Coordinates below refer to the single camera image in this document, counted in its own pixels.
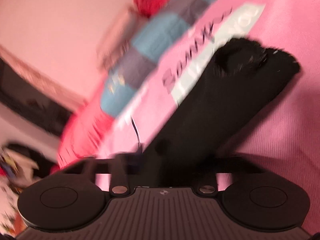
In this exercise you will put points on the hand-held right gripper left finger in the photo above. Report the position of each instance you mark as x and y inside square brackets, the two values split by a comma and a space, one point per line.
[120, 177]

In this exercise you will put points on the black pants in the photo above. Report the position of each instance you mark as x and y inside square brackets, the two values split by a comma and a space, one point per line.
[212, 110]

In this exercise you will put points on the red blanket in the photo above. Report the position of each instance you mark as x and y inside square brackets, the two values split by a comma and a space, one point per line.
[85, 132]

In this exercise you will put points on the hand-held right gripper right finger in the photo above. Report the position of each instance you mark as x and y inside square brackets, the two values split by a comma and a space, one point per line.
[240, 166]

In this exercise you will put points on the pink printed blanket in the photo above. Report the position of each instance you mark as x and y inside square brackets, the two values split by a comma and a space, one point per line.
[262, 120]

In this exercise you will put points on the blue grey striped pillow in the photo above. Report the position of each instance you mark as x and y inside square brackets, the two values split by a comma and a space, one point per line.
[150, 47]

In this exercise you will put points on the pink grey pillow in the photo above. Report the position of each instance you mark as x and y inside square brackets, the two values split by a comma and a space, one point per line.
[120, 35]

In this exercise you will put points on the hanging clothes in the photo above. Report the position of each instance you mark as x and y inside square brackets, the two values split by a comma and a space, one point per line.
[15, 165]

